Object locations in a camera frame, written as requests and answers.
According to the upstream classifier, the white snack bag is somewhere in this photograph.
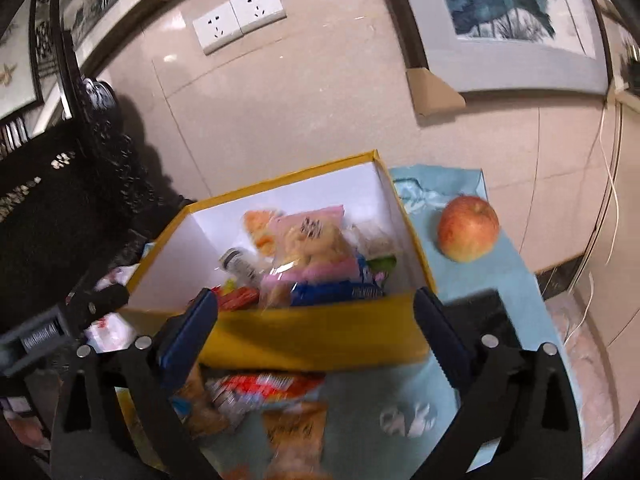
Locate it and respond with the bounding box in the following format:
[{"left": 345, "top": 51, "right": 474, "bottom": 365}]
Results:
[{"left": 82, "top": 264, "right": 151, "bottom": 354}]

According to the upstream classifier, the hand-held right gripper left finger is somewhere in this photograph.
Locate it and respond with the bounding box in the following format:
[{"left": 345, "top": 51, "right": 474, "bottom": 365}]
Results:
[{"left": 50, "top": 287, "right": 221, "bottom": 480}]

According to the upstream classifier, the clear pale snack packet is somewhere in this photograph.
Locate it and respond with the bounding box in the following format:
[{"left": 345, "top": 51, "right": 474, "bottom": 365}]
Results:
[{"left": 349, "top": 221, "right": 397, "bottom": 261}]

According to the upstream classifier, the light blue tablecloth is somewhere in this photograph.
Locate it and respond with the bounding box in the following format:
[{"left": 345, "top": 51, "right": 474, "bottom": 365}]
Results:
[{"left": 114, "top": 162, "right": 587, "bottom": 480}]

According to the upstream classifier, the yellow cardboard box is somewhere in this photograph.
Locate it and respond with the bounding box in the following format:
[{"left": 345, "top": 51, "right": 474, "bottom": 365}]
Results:
[{"left": 117, "top": 149, "right": 439, "bottom": 374}]

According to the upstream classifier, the red apple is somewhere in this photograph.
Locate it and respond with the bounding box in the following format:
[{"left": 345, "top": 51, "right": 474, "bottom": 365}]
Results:
[{"left": 437, "top": 195, "right": 501, "bottom": 264}]

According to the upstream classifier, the framed bird painting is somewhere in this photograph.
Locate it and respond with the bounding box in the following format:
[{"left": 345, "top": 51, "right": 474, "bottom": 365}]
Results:
[{"left": 0, "top": 0, "right": 47, "bottom": 123}]

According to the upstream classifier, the dark carved wooden furniture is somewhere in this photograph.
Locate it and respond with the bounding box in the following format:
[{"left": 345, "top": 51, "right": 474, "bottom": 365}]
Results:
[{"left": 0, "top": 0, "right": 203, "bottom": 331}]

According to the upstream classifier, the blue biscuit packet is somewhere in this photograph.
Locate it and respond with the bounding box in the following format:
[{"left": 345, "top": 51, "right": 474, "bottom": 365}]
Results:
[{"left": 290, "top": 255, "right": 387, "bottom": 307}]

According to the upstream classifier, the red brown biscuit box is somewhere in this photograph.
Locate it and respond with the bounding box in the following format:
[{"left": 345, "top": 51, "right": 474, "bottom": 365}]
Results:
[{"left": 209, "top": 284, "right": 262, "bottom": 312}]

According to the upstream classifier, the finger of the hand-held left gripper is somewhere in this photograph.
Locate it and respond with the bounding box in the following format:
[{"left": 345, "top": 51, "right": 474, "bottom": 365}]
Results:
[{"left": 64, "top": 283, "right": 132, "bottom": 335}]

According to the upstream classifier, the pink cracker packet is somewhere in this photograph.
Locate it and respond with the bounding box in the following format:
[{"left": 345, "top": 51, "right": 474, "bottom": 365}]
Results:
[{"left": 259, "top": 204, "right": 352, "bottom": 307}]

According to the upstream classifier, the red orange snack packet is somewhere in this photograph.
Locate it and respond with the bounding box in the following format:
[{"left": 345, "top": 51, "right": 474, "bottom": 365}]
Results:
[{"left": 204, "top": 371, "right": 327, "bottom": 417}]

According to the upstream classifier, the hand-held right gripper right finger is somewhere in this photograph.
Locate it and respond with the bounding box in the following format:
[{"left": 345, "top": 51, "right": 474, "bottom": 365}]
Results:
[{"left": 410, "top": 287, "right": 584, "bottom": 480}]

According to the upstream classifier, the large framed lotus painting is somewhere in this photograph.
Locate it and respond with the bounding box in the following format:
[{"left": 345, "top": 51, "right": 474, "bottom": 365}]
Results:
[{"left": 382, "top": 0, "right": 618, "bottom": 117}]

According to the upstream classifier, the clear brown snack packet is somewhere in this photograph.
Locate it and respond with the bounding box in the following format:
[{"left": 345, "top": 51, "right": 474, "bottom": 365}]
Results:
[{"left": 169, "top": 364, "right": 232, "bottom": 437}]

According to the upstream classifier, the orange chip packet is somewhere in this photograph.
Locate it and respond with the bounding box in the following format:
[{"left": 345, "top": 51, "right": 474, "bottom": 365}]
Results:
[{"left": 243, "top": 208, "right": 282, "bottom": 257}]

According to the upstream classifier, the white wall socket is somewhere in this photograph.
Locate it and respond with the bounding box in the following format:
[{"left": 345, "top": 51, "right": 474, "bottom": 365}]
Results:
[
  {"left": 231, "top": 0, "right": 289, "bottom": 35},
  {"left": 192, "top": 1, "right": 242, "bottom": 56}
]

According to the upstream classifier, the white cable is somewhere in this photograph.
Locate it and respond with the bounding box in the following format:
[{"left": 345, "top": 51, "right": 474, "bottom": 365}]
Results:
[{"left": 570, "top": 102, "right": 622, "bottom": 343}]

